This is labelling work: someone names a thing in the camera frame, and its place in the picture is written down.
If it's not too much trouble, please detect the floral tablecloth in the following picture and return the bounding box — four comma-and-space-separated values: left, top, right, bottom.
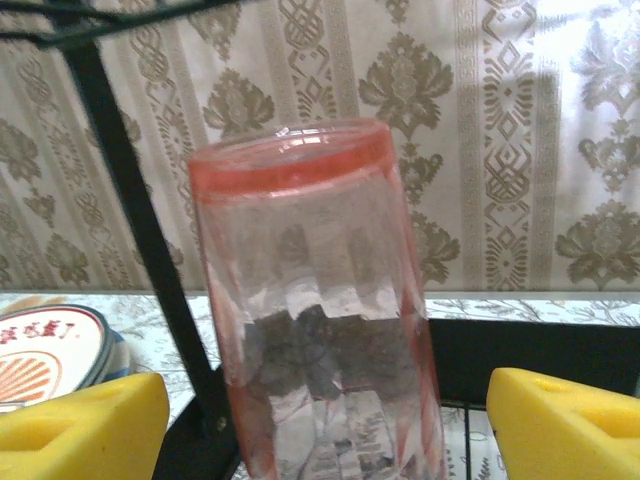
0, 292, 640, 480

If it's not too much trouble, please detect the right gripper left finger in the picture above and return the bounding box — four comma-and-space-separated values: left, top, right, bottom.
0, 372, 170, 480

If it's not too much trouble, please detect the white plate orange sunburst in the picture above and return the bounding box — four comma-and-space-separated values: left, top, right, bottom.
0, 304, 109, 406

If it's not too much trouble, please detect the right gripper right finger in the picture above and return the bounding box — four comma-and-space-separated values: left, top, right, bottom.
487, 367, 640, 480

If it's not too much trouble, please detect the pink transparent tumbler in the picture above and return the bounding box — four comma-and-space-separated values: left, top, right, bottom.
188, 118, 446, 480

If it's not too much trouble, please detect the plate with dark green rim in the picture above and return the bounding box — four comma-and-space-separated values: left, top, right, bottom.
74, 307, 115, 389

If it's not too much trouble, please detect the black wire dish rack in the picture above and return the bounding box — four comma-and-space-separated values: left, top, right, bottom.
0, 0, 640, 480

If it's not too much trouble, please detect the blue white striped plate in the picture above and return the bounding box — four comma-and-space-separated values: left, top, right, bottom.
102, 329, 134, 381

